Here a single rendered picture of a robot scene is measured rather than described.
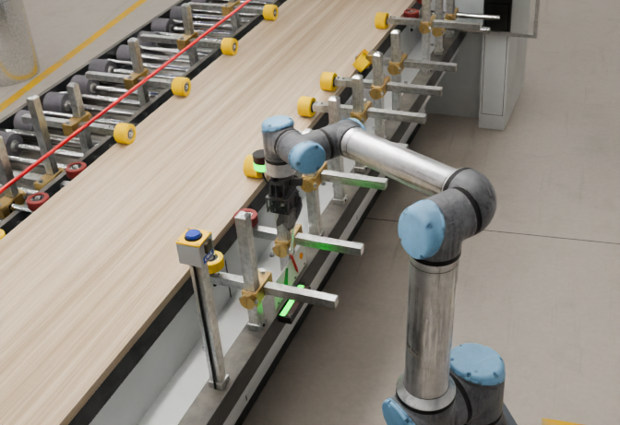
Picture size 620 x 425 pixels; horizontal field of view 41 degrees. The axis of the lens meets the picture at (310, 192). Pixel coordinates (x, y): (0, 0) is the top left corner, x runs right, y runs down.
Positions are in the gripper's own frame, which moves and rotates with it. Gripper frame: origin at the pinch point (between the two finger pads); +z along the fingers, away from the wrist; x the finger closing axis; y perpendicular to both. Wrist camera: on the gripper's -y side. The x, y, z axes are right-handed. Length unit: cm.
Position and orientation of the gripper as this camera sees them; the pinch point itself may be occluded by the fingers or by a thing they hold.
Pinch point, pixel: (290, 225)
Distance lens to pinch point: 249.8
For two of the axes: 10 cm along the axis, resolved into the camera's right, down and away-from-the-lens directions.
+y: -3.7, 5.0, -7.8
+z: 0.6, 8.5, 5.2
